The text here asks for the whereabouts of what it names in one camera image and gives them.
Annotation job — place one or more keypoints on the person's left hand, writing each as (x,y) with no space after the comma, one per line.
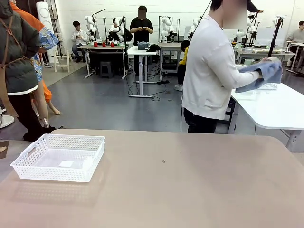
(271,59)

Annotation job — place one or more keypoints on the blue cloth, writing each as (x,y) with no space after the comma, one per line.
(268,73)

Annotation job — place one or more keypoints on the white perforated plastic basket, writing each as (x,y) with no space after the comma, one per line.
(57,177)

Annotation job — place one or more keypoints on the person's right forearm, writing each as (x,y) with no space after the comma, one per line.
(244,78)

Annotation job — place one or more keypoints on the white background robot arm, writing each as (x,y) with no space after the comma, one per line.
(196,23)
(250,26)
(166,26)
(117,26)
(91,26)

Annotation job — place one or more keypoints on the person's left forearm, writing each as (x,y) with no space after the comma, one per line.
(240,67)

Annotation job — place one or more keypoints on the long background work table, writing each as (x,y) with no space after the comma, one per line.
(261,51)

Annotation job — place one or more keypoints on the small white desk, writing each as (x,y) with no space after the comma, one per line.
(297,44)

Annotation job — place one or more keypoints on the seated person in grey top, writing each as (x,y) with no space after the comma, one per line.
(297,35)

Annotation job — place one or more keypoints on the white side table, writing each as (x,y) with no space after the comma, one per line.
(273,107)

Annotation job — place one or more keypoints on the person in white cardigan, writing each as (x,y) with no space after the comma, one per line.
(209,71)

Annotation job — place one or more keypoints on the person in yellow jacket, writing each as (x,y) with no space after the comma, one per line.
(184,59)

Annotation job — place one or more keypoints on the brown top robot table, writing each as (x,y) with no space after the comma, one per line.
(171,45)

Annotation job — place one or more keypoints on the black power strip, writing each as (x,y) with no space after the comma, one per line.
(163,82)

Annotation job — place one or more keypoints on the black cap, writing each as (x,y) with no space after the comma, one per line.
(153,48)

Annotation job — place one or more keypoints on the blue box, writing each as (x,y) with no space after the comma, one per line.
(143,46)

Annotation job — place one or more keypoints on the white standing desk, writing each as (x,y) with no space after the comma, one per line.
(140,51)

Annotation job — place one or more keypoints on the person in black shirt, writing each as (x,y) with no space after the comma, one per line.
(141,26)

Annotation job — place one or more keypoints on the grey plastic stool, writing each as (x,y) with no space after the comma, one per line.
(105,69)

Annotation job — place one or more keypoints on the wooden top work table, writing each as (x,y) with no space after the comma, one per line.
(102,47)

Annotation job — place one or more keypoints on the seated person in white shirt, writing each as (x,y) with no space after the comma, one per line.
(78,38)

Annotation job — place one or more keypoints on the white wooden stool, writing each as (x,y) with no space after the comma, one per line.
(55,59)

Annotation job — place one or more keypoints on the figure in orange clothes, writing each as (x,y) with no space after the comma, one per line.
(28,19)

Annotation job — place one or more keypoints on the person in dark green jacket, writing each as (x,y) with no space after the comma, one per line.
(16,59)

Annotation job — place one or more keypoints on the white round fan base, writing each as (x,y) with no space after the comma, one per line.
(6,121)

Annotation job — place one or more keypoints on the brown board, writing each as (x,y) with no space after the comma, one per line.
(3,149)

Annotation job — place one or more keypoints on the black camera tripod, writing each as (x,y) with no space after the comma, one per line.
(273,42)

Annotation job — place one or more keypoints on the black camera pole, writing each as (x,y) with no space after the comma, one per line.
(124,47)

